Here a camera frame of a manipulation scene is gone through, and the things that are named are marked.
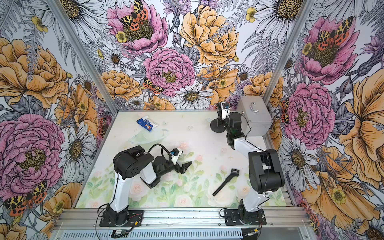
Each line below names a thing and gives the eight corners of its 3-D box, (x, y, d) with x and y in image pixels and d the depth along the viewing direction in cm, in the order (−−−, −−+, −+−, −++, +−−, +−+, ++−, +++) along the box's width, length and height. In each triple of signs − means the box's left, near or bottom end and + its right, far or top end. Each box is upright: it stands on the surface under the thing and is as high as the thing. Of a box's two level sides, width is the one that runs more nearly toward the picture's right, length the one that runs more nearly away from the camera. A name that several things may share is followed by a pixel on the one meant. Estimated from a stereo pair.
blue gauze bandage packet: (138, 123, 116) (137, 120, 113) (147, 117, 120) (146, 114, 117) (148, 132, 110) (147, 129, 108) (157, 126, 114) (156, 123, 111)
